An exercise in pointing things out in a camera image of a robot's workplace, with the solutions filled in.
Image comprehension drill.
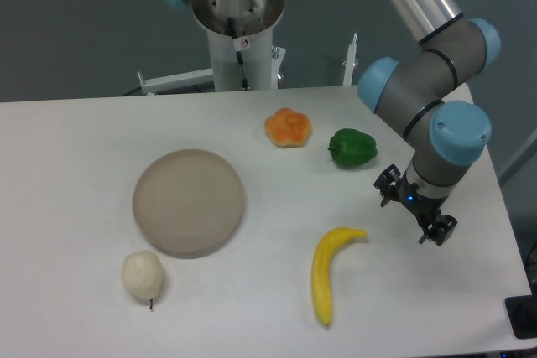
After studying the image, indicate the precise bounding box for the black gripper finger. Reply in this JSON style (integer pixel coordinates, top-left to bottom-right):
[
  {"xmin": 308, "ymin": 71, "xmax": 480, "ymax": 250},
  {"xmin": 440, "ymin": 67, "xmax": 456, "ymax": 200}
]
[
  {"xmin": 416, "ymin": 211, "xmax": 457, "ymax": 246},
  {"xmin": 373, "ymin": 164, "xmax": 401, "ymax": 208}
]

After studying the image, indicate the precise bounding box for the green bell pepper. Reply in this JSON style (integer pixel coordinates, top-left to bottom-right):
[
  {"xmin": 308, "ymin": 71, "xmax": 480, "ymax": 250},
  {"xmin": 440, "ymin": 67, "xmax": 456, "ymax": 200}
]
[{"xmin": 328, "ymin": 128, "xmax": 378, "ymax": 169}]

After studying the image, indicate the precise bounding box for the white metal bracket left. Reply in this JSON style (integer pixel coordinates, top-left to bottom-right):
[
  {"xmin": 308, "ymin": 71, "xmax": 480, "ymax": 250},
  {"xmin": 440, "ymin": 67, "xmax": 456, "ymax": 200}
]
[{"xmin": 137, "ymin": 68, "xmax": 214, "ymax": 94}]

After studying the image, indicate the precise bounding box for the beige round plate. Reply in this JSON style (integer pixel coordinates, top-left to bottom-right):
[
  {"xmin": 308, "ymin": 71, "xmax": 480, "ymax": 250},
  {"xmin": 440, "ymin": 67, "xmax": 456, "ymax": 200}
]
[{"xmin": 133, "ymin": 149, "xmax": 246, "ymax": 258}]

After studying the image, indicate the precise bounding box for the orange bread roll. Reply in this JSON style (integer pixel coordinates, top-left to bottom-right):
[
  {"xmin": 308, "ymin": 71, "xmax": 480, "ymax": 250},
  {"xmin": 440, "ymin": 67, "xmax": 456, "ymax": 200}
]
[{"xmin": 264, "ymin": 107, "xmax": 313, "ymax": 148}]

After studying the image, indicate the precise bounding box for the black cable on pedestal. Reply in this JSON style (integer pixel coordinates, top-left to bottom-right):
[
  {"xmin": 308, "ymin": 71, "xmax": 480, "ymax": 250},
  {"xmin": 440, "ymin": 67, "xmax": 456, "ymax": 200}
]
[{"xmin": 226, "ymin": 17, "xmax": 252, "ymax": 91}]

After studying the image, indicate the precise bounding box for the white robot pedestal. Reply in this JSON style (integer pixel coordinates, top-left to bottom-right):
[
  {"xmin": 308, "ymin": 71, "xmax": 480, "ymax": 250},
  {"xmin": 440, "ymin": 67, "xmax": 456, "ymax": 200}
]
[{"xmin": 192, "ymin": 0, "xmax": 285, "ymax": 92}]

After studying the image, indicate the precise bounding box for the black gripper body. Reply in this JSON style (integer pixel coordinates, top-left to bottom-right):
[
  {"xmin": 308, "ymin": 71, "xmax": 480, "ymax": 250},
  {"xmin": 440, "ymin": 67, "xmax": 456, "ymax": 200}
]
[{"xmin": 396, "ymin": 174, "xmax": 445, "ymax": 224}]

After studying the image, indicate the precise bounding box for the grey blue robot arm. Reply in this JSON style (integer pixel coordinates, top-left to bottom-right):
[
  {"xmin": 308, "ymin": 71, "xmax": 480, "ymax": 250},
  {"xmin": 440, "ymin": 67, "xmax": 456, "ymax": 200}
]
[{"xmin": 165, "ymin": 0, "xmax": 501, "ymax": 245}]

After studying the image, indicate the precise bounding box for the black device at edge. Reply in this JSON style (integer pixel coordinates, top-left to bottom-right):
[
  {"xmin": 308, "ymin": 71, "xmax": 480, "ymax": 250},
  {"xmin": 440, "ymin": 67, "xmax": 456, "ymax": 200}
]
[{"xmin": 504, "ymin": 295, "xmax": 536, "ymax": 340}]

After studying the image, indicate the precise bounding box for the white pear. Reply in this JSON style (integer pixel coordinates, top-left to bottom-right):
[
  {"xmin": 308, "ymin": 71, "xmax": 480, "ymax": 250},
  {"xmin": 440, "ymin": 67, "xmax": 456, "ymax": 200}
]
[{"xmin": 121, "ymin": 250, "xmax": 164, "ymax": 310}]

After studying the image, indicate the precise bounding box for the yellow banana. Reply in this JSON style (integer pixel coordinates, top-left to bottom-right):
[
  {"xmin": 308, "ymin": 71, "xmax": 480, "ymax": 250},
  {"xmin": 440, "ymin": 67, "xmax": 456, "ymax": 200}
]
[{"xmin": 310, "ymin": 227, "xmax": 368, "ymax": 327}]

